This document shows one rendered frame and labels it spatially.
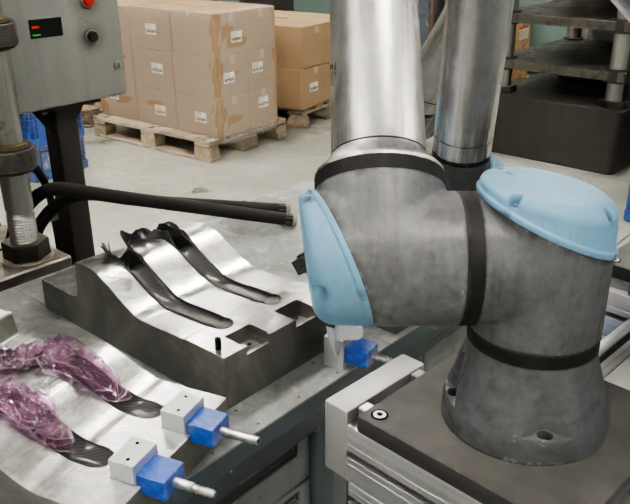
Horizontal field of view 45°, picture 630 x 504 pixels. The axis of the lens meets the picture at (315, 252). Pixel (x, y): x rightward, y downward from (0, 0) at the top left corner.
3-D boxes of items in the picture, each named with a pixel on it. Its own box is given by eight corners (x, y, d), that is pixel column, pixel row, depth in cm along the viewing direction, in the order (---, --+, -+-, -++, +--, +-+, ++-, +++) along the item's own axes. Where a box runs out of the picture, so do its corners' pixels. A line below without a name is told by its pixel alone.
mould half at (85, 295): (338, 342, 131) (339, 271, 126) (227, 410, 113) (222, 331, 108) (156, 264, 162) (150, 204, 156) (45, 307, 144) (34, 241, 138)
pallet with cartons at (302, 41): (357, 108, 639) (358, 15, 609) (302, 129, 577) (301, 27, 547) (244, 92, 700) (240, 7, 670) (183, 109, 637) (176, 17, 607)
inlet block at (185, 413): (268, 447, 101) (266, 413, 99) (250, 469, 97) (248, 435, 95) (184, 423, 106) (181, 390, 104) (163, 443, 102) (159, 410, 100)
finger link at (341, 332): (354, 366, 116) (363, 307, 115) (320, 355, 119) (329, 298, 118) (363, 362, 119) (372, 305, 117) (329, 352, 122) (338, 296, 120)
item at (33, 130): (87, 136, 482) (82, 101, 474) (31, 151, 452) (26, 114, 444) (28, 123, 514) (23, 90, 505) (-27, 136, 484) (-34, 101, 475)
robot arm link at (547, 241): (625, 357, 63) (654, 202, 57) (462, 358, 63) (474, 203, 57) (579, 291, 74) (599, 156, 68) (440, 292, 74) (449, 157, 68)
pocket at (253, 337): (271, 354, 118) (270, 333, 116) (246, 368, 114) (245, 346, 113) (250, 344, 121) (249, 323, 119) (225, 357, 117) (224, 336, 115)
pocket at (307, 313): (317, 327, 125) (316, 308, 124) (295, 340, 122) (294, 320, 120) (296, 319, 128) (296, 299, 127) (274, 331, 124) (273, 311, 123)
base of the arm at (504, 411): (634, 412, 72) (652, 320, 68) (555, 491, 63) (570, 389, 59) (497, 354, 82) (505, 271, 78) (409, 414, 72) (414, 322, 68)
